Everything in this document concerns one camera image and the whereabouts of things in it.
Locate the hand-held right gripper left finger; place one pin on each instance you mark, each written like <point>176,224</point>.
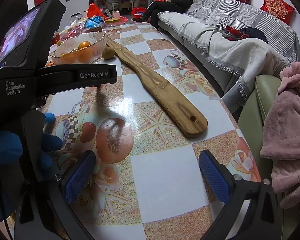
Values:
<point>80,177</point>

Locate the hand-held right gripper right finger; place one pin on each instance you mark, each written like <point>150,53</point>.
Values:
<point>213,177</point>

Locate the person's left hand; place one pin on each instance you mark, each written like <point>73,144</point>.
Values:
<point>52,142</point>

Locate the printed checkered tablecloth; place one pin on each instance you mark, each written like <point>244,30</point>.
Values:
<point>165,180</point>

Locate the orange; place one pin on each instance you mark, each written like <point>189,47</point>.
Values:
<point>68,57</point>
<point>84,55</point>
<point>84,44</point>

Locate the clear bag of red packets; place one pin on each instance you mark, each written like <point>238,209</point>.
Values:
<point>73,31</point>

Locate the green padded chair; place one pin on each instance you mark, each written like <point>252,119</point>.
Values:
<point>253,120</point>

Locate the clear glass bowl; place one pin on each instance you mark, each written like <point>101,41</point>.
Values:
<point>97,40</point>

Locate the blue snack packet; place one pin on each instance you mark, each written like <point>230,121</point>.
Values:
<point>93,22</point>

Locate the pink fleece garment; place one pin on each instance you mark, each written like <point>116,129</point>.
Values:
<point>287,135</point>

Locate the red plastic bag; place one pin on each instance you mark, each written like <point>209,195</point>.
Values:
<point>93,11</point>

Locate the yellow-brown longan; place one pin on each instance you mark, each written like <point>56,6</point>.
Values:
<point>108,53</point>

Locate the pink round lid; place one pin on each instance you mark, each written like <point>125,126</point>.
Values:
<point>115,20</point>

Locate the long wooden paddle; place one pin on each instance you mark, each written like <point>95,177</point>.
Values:
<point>150,80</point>

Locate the white dining table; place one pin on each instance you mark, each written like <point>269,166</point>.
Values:
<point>122,2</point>

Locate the grey covered sofa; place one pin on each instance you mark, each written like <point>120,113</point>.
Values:
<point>240,52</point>

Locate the light grey sofa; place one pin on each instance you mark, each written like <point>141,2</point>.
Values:
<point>190,46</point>

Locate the red clothing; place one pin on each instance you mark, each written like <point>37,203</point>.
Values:
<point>231,33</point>

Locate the dark clothing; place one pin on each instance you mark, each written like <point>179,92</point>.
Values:
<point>255,33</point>

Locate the red square cushion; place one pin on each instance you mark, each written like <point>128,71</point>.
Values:
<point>276,6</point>

